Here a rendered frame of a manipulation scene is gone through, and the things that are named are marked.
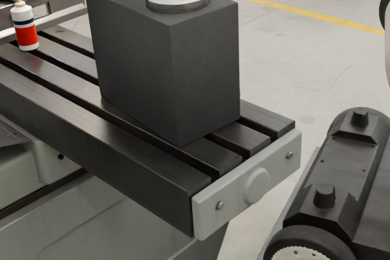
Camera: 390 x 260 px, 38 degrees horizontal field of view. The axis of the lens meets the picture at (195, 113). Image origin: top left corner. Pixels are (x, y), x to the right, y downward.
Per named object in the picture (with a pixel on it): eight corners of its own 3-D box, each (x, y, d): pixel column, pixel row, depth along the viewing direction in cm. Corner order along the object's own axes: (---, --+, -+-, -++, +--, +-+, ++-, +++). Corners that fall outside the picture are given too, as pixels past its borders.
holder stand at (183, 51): (158, 73, 103) (147, -38, 93) (241, 118, 88) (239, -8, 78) (100, 96, 97) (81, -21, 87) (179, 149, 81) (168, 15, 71)
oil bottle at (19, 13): (32, 42, 119) (21, -10, 114) (43, 46, 117) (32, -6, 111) (15, 47, 117) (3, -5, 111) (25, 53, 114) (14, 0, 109)
